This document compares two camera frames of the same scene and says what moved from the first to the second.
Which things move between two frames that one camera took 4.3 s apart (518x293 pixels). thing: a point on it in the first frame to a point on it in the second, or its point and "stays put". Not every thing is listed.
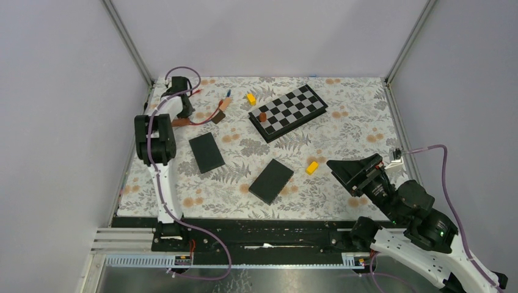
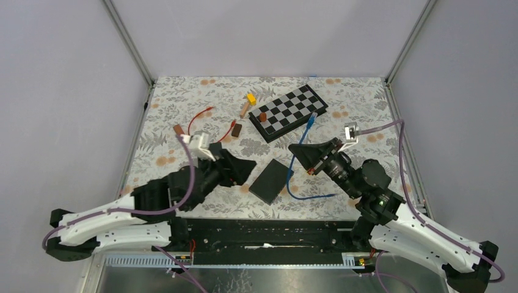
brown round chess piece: x=262 y=116 stays put
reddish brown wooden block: x=180 y=122 to x=178 y=130
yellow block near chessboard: x=251 y=99 stays put
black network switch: x=271 y=181 stays put
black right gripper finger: x=352 y=173 to x=310 y=154
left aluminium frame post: x=120 y=27 stays put
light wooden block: x=226 y=102 to x=244 y=109
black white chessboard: x=287 y=112 stays put
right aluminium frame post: x=388 y=83 stays put
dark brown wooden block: x=218 y=118 to x=236 y=130
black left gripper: x=187 y=113 to x=235 y=171
